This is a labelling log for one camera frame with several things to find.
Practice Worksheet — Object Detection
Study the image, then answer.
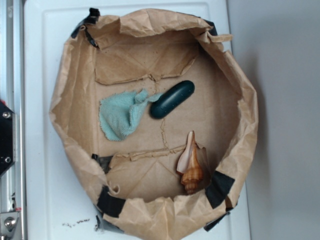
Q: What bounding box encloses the light blue cloth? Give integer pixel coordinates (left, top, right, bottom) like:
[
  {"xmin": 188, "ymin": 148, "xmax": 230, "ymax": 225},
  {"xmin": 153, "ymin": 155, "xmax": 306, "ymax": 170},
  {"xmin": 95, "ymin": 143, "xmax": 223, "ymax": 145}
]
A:
[{"xmin": 98, "ymin": 88, "xmax": 163, "ymax": 142}]

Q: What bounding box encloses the brown paper-lined bin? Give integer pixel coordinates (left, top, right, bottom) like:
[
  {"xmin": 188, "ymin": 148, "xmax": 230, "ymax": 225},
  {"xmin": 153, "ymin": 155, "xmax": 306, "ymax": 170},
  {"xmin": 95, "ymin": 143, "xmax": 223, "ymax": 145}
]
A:
[{"xmin": 49, "ymin": 8, "xmax": 259, "ymax": 240}]

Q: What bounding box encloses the dark green oval pod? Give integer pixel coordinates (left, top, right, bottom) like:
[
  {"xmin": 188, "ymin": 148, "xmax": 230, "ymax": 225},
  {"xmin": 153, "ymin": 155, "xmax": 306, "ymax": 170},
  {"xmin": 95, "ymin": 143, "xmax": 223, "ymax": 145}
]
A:
[{"xmin": 150, "ymin": 80, "xmax": 195, "ymax": 119}]

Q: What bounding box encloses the orange spiral conch shell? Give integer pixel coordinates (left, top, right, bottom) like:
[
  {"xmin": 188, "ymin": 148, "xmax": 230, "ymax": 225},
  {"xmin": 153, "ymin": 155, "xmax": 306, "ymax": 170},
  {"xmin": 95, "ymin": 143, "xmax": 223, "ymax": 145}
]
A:
[{"xmin": 176, "ymin": 131, "xmax": 204, "ymax": 195}]

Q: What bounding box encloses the white tray board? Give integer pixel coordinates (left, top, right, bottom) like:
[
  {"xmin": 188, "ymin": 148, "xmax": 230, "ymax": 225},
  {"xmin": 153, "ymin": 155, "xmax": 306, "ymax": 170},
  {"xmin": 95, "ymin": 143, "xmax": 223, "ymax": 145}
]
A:
[{"xmin": 24, "ymin": 0, "xmax": 230, "ymax": 240}]

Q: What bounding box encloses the black corner bracket plate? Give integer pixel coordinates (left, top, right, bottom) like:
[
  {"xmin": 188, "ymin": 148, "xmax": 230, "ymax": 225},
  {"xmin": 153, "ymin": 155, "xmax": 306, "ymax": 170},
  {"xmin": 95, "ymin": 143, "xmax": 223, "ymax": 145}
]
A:
[{"xmin": 0, "ymin": 100, "xmax": 15, "ymax": 177}]

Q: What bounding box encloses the silver metal angle bracket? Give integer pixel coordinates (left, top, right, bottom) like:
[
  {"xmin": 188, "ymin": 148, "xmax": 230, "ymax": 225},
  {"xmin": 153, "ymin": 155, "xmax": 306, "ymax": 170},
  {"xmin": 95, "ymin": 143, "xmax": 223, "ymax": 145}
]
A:
[{"xmin": 0, "ymin": 211, "xmax": 22, "ymax": 240}]

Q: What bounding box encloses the silver aluminium frame rail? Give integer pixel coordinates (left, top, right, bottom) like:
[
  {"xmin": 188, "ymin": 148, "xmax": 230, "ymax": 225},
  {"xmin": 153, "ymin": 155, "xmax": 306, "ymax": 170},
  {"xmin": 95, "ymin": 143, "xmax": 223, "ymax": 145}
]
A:
[{"xmin": 0, "ymin": 0, "xmax": 28, "ymax": 240}]

